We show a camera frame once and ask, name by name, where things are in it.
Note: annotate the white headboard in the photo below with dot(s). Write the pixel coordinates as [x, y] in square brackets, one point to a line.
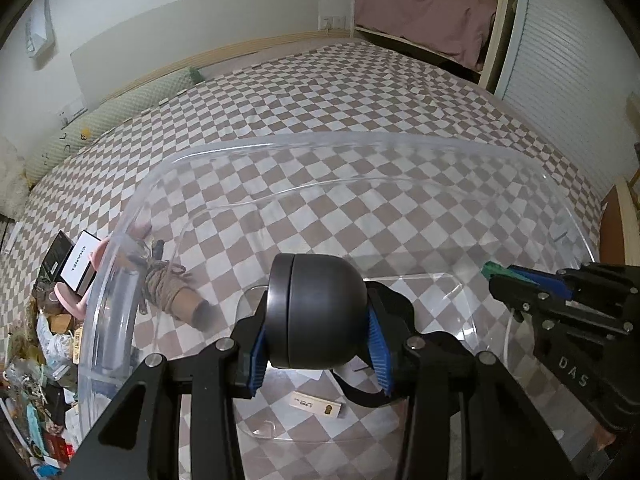
[200, 25]

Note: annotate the clear plastic container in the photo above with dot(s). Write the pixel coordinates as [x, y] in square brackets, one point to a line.
[107, 310]

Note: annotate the white crumpled packet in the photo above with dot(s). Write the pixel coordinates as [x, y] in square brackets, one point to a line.
[55, 347]

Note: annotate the yellow small box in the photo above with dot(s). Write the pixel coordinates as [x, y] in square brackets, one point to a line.
[76, 345]

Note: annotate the white box black trim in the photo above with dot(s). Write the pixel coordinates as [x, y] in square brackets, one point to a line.
[80, 260]

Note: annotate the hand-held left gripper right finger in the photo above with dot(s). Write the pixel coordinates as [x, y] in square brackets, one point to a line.
[377, 355]

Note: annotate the person's right hand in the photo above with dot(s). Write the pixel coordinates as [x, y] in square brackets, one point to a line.
[605, 440]

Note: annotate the cream cupboard frame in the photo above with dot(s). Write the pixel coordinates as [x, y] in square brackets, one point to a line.
[502, 35]

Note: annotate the small green object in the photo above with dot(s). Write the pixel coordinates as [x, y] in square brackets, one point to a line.
[495, 267]

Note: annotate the white wall socket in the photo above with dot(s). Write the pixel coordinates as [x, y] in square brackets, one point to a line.
[333, 22]
[73, 112]

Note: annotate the wooden bed frame board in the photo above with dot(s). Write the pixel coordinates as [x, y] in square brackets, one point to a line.
[625, 225]

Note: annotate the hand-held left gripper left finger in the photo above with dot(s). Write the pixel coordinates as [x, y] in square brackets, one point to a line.
[255, 360]

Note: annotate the green bolster pillow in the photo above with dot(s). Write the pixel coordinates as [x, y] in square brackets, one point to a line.
[115, 115]

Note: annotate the pink handheld fan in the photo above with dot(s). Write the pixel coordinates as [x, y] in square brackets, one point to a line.
[100, 255]

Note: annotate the white fluffy pillow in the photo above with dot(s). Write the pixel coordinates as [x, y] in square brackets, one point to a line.
[12, 180]

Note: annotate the black round case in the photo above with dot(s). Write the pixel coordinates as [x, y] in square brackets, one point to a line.
[320, 310]

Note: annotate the white shutter door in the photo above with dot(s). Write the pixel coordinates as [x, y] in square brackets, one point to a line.
[565, 60]

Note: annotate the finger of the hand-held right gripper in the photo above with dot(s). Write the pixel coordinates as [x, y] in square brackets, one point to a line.
[535, 292]
[600, 282]

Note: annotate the pink bedding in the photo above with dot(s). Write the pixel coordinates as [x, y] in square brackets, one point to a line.
[420, 15]

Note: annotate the twine spool cardboard tube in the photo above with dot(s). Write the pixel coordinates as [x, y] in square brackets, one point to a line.
[170, 292]

